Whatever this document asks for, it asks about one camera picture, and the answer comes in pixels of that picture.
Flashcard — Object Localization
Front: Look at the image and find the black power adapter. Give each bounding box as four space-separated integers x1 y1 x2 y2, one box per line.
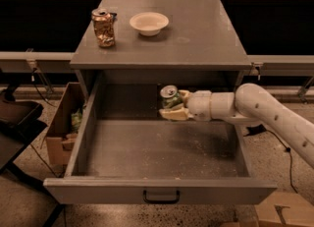
246 124 266 136

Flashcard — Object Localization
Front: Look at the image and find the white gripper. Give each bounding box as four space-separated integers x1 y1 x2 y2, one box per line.
159 89 212 121

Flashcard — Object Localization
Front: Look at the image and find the green bag in box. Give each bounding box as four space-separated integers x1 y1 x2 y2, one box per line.
71 108 82 133

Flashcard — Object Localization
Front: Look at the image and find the black cable left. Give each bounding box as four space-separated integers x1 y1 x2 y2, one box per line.
28 142 65 178

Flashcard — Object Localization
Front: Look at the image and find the cardboard box bottom right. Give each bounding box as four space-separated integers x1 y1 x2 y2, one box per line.
219 191 314 227

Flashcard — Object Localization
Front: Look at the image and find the cardboard box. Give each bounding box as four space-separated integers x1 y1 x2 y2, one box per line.
219 191 314 227
45 83 84 165

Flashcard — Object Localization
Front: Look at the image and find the cardboard box left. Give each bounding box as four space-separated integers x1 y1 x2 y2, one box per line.
45 83 84 165

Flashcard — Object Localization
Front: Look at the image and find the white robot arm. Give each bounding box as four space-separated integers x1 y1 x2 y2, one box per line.
159 84 314 167

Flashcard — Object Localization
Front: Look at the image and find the dark chair left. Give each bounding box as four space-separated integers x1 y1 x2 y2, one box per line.
0 73 67 227

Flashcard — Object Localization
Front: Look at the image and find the green soda can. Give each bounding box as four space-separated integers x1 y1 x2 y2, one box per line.
160 85 183 109

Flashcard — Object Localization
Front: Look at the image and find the white bowl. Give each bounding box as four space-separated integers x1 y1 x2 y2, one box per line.
130 12 169 36

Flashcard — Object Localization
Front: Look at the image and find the crushed gold soda can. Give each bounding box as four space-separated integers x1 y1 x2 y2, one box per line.
91 8 117 47

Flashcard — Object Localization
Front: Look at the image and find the black drawer handle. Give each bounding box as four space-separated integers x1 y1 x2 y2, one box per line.
142 190 181 204

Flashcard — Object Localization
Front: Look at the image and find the black cable right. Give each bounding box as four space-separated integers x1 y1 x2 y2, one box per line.
265 129 298 194

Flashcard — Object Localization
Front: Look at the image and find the open grey top drawer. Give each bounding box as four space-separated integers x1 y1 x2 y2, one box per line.
44 74 277 204

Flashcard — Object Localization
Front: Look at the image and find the black cable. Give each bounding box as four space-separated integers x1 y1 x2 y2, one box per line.
265 129 298 194
28 142 65 178

